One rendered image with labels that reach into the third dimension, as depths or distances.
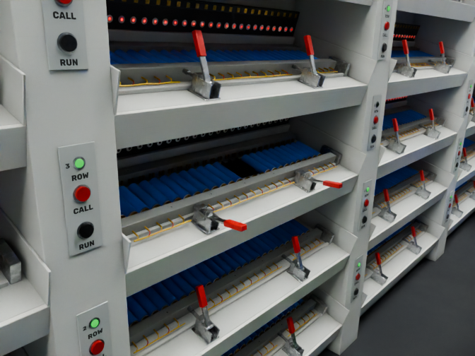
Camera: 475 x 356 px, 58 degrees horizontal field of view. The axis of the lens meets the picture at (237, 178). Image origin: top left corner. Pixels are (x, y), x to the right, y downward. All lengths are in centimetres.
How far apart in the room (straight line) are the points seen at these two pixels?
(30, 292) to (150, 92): 28
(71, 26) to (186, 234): 33
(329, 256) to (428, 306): 54
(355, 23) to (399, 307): 87
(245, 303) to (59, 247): 43
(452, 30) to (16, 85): 141
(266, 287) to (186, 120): 43
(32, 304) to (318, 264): 64
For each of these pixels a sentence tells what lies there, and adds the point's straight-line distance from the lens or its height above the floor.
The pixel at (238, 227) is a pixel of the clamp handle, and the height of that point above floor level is 52.
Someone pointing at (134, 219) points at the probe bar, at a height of 53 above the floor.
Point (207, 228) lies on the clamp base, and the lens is 64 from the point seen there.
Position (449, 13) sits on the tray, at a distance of 139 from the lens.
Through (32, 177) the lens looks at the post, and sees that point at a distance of 47.
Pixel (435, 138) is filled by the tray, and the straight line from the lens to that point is 146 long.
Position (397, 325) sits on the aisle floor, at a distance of 138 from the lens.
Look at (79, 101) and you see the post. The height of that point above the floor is 70.
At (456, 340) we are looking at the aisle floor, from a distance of 139.
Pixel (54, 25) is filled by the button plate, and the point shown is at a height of 78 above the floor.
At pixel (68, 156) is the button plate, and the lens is 47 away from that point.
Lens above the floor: 76
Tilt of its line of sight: 17 degrees down
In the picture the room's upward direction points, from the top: 1 degrees clockwise
